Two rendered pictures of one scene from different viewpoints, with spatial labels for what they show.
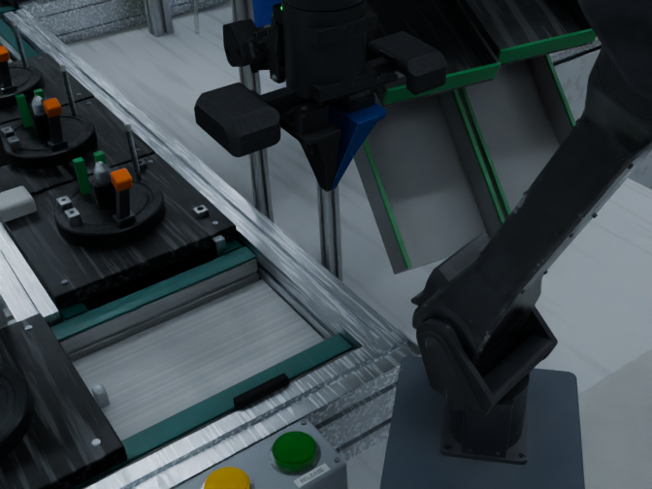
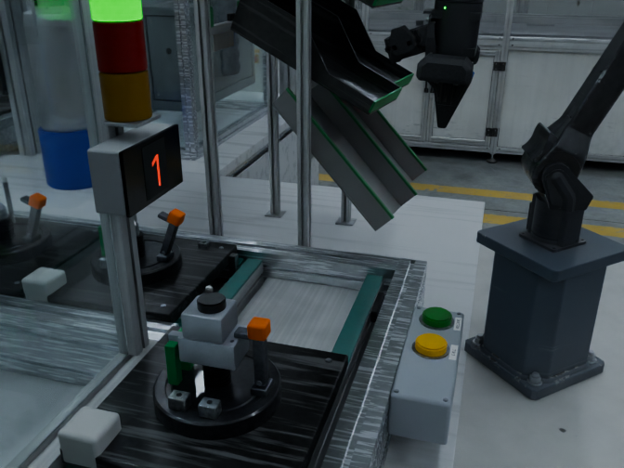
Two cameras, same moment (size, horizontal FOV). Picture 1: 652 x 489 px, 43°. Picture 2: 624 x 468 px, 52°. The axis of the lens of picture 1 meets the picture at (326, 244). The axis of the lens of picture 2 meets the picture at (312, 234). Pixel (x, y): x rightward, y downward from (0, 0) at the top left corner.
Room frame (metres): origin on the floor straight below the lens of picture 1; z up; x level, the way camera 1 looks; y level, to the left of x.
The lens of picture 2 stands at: (0.05, 0.67, 1.42)
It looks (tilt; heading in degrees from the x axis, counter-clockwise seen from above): 24 degrees down; 319
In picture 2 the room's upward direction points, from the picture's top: straight up
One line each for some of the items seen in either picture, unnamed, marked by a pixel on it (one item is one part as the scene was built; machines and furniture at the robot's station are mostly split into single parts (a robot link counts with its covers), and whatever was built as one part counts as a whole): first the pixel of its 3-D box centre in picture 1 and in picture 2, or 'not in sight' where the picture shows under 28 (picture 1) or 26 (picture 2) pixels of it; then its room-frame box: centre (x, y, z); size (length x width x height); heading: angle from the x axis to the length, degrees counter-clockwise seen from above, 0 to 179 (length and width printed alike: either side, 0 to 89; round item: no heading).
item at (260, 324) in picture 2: not in sight; (253, 351); (0.52, 0.34, 1.04); 0.04 x 0.02 x 0.08; 32
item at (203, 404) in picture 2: not in sight; (210, 408); (0.51, 0.40, 1.00); 0.02 x 0.01 x 0.02; 32
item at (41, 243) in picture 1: (105, 188); (133, 241); (0.91, 0.28, 1.01); 0.24 x 0.24 x 0.13; 32
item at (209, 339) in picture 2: not in sight; (204, 326); (0.56, 0.37, 1.06); 0.08 x 0.04 x 0.07; 33
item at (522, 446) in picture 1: (487, 398); (553, 218); (0.44, -0.12, 1.09); 0.07 x 0.07 x 0.06; 77
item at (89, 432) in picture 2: not in sight; (90, 437); (0.58, 0.50, 0.97); 0.05 x 0.05 x 0.04; 32
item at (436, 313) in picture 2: (294, 453); (436, 319); (0.50, 0.04, 0.96); 0.04 x 0.04 x 0.02
